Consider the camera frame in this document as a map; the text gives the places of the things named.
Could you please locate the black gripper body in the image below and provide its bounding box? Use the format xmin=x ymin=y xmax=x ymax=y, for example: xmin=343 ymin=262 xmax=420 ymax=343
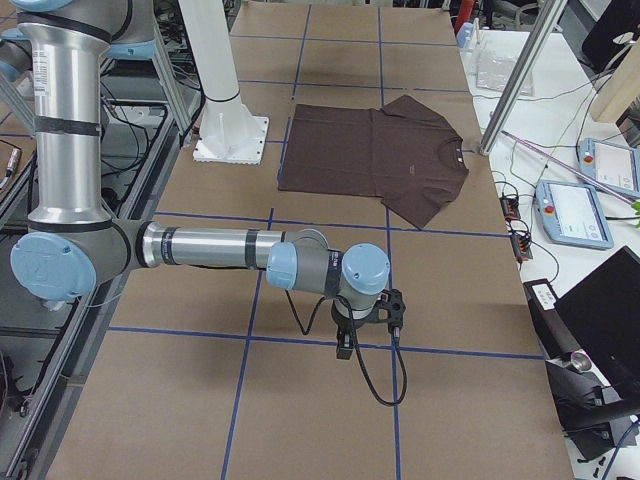
xmin=331 ymin=298 xmax=361 ymax=345

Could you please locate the dark brown t-shirt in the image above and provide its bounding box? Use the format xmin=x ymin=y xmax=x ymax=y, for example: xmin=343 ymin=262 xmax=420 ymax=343
xmin=278 ymin=95 xmax=469 ymax=228

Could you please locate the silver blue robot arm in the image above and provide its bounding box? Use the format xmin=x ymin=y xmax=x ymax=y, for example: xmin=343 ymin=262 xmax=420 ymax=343
xmin=10 ymin=1 xmax=398 ymax=359

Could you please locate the black box with white label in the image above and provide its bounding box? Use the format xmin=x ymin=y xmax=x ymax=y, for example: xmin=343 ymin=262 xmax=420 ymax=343
xmin=523 ymin=279 xmax=581 ymax=360

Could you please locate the near teach pendant tablet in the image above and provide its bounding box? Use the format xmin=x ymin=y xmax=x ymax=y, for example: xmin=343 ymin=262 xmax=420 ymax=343
xmin=535 ymin=180 xmax=614 ymax=250

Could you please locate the teach pendant tablet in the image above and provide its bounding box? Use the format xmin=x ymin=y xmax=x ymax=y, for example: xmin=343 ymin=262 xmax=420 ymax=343
xmin=535 ymin=180 xmax=614 ymax=250
xmin=579 ymin=138 xmax=639 ymax=198

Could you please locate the black laptop monitor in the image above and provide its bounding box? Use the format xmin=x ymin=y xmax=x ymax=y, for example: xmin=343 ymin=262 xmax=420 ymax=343
xmin=556 ymin=246 xmax=640 ymax=398

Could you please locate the clear plastic bag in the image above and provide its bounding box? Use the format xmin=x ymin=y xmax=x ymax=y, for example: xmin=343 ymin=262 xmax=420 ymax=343
xmin=476 ymin=50 xmax=518 ymax=92

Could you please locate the pink metal rod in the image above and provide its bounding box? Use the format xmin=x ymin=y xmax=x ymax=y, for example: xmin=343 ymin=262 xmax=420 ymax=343
xmin=500 ymin=130 xmax=639 ymax=208

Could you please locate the far teach pendant tablet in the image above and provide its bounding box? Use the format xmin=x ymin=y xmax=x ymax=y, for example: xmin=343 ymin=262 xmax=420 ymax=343
xmin=579 ymin=138 xmax=639 ymax=198

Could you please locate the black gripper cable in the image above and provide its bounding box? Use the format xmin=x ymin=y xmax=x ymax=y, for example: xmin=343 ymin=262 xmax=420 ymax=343
xmin=284 ymin=289 xmax=409 ymax=407

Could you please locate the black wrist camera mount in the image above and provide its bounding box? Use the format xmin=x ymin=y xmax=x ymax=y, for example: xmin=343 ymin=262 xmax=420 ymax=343
xmin=367 ymin=289 xmax=406 ymax=338

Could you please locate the white pedestal column with base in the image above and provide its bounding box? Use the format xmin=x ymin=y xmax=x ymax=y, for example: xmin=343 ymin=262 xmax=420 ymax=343
xmin=179 ymin=0 xmax=269 ymax=165

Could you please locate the aluminium frame post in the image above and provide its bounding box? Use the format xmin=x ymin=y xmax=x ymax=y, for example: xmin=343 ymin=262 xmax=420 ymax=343
xmin=479 ymin=0 xmax=568 ymax=156

